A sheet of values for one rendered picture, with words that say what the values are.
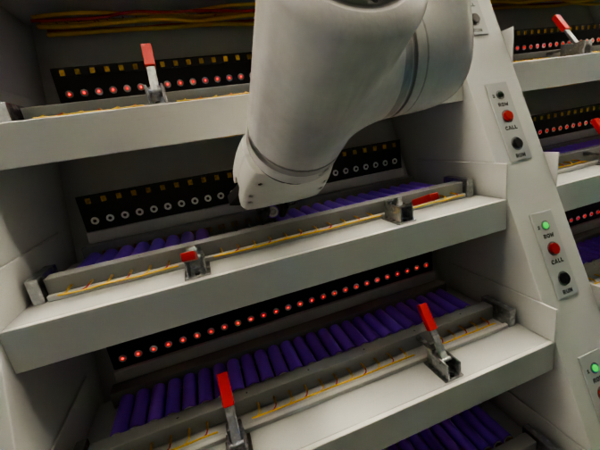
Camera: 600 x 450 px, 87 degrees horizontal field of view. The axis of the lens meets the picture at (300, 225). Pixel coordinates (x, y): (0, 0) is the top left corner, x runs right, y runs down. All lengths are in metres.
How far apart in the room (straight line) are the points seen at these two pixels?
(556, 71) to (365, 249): 0.46
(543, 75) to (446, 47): 0.46
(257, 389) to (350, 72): 0.38
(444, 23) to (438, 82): 0.03
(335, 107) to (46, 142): 0.32
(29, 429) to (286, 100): 0.38
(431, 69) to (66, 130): 0.36
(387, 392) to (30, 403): 0.38
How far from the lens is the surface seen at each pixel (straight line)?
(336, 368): 0.46
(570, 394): 0.60
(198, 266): 0.39
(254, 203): 0.35
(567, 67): 0.74
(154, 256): 0.41
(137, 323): 0.38
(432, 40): 0.24
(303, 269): 0.38
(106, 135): 0.42
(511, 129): 0.58
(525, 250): 0.54
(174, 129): 0.41
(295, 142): 0.22
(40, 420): 0.46
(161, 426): 0.46
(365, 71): 0.18
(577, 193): 0.65
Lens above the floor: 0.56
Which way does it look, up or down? 6 degrees up
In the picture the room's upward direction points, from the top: 15 degrees counter-clockwise
